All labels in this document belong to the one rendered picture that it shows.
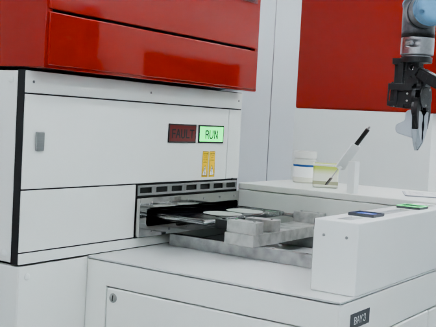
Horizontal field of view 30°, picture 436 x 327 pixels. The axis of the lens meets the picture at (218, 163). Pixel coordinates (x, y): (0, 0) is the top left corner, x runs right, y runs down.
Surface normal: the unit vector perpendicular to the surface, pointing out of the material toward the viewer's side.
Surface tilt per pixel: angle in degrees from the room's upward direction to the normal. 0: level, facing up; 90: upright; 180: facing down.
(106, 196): 90
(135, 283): 90
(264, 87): 90
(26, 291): 90
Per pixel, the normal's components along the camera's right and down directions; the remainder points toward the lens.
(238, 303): -0.56, 0.01
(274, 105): 0.83, 0.07
